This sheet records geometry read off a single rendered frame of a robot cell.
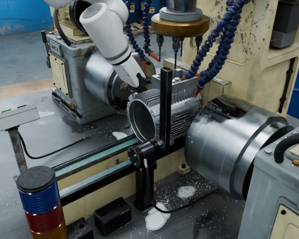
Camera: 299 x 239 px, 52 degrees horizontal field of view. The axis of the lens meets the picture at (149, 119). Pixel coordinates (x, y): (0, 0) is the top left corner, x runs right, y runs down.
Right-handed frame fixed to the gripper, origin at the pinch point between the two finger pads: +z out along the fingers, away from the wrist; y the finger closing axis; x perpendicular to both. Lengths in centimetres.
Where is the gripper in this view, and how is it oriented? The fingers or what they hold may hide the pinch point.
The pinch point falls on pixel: (141, 88)
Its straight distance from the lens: 104.2
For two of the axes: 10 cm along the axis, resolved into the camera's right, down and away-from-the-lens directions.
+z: 4.0, 5.9, 7.1
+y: 6.1, 4.1, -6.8
